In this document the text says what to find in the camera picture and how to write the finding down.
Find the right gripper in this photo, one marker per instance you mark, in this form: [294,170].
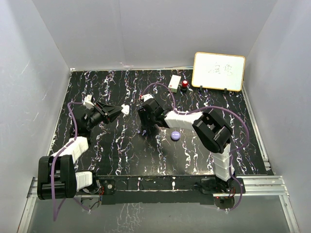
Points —
[145,122]

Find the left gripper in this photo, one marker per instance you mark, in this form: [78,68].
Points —
[109,109]

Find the white earbud charging case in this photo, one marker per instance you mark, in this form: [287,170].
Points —
[125,109]

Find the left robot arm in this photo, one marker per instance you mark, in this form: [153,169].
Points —
[57,178]

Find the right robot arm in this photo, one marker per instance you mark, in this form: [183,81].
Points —
[210,127]

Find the white green box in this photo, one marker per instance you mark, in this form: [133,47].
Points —
[174,83]

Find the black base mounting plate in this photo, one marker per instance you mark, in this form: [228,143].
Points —
[203,189]

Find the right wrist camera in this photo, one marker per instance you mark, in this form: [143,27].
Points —
[146,97]

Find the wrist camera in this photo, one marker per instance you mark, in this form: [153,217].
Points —
[88,102]
[146,97]

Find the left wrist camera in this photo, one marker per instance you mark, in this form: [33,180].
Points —
[88,102]

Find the white whiteboard yellow frame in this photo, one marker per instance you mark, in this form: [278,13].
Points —
[218,71]

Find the aluminium frame rail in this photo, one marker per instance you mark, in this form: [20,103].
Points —
[264,208]

